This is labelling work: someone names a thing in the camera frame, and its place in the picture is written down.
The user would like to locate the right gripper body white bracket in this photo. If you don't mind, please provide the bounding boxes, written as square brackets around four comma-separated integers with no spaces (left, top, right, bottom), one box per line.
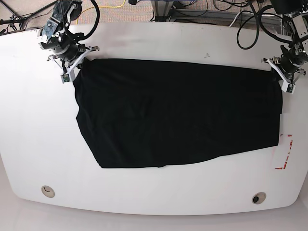
[47,45,100,82]

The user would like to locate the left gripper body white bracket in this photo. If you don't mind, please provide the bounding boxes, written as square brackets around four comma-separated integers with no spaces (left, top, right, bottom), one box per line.
[261,57,307,91]

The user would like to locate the black printed T-shirt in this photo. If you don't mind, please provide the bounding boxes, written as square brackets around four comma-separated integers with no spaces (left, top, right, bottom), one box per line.
[73,59,283,168]

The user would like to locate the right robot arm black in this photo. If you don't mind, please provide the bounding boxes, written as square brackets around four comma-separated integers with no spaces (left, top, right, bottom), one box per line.
[38,0,100,83]

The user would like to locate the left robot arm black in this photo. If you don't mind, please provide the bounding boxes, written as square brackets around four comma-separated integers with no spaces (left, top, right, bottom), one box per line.
[258,0,308,94]

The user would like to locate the black tripod legs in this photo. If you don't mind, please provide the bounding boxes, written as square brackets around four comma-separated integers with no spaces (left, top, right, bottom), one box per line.
[0,0,57,36]

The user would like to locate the red tape rectangle marking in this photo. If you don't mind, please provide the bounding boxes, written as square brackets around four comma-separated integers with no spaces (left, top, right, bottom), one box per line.
[272,134,294,170]

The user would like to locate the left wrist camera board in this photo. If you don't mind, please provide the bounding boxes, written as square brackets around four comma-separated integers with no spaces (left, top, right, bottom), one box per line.
[282,85,296,94]

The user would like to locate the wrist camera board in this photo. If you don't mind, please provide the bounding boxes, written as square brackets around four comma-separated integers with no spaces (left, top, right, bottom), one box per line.
[61,74,71,83]
[282,85,296,94]

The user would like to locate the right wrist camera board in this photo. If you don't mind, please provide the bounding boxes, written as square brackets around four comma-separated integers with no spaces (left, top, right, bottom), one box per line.
[61,74,71,83]

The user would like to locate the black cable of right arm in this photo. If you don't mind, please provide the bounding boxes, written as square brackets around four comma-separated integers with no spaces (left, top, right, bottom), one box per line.
[57,0,101,44]

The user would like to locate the yellow cable on floor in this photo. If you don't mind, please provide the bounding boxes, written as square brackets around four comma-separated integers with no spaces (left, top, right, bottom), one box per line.
[76,0,126,24]

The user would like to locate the right table cable grommet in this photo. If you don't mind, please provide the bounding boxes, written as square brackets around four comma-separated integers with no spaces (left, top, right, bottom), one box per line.
[252,192,267,205]

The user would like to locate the table cable grommet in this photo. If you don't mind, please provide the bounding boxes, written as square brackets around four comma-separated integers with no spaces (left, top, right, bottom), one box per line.
[41,185,55,198]
[252,192,267,205]

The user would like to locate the aluminium frame post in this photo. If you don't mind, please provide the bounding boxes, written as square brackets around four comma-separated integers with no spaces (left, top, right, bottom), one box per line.
[150,0,174,22]

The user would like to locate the left table cable grommet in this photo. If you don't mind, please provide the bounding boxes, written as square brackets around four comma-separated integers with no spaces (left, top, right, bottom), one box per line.
[41,185,55,198]

